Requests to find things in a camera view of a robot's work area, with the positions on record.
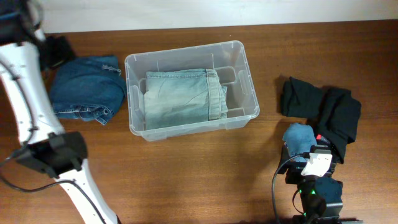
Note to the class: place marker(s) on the clear plastic storage bin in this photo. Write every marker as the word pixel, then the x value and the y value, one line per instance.
pixel 227 58

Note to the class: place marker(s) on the dark blue jeans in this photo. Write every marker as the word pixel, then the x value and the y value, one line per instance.
pixel 88 88

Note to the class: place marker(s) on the large black garment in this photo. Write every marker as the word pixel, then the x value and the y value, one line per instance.
pixel 338 121

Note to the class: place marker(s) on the blue folded cloth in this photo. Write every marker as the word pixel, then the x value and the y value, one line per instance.
pixel 299 138

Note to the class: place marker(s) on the small black folded garment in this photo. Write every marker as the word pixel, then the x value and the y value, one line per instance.
pixel 300 99

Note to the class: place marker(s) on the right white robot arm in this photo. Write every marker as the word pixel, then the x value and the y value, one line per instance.
pixel 320 194

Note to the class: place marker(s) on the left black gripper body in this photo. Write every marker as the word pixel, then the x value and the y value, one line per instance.
pixel 58 50

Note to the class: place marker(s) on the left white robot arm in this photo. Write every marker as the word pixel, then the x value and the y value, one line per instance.
pixel 45 146

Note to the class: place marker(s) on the light blue jeans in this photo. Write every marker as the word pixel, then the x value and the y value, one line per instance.
pixel 183 97

